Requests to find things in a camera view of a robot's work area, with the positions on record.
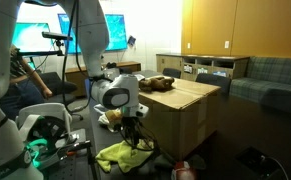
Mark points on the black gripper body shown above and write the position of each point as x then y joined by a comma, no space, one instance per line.
130,127

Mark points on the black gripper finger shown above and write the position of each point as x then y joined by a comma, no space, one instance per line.
136,140
131,142

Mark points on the yellow microfiber cloth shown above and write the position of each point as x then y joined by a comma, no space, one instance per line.
125,155

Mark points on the white plastic bag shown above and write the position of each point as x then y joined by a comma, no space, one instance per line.
99,108

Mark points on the brown plush moose toy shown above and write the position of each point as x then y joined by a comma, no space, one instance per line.
160,83

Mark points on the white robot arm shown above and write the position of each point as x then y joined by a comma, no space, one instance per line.
89,24

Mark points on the large cardboard box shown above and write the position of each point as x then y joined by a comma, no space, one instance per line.
183,117

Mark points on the white cloth rag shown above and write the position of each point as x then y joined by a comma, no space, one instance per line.
110,118

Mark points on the black office chair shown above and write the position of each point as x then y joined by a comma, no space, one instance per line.
62,92

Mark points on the person in striped shirt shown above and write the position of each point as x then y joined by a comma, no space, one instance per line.
26,88

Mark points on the green plaid sofa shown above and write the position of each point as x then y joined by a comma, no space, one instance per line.
267,81

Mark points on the wall mounted TV screen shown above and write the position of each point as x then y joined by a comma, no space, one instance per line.
116,30

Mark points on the black camera on tripod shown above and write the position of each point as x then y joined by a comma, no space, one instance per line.
57,37

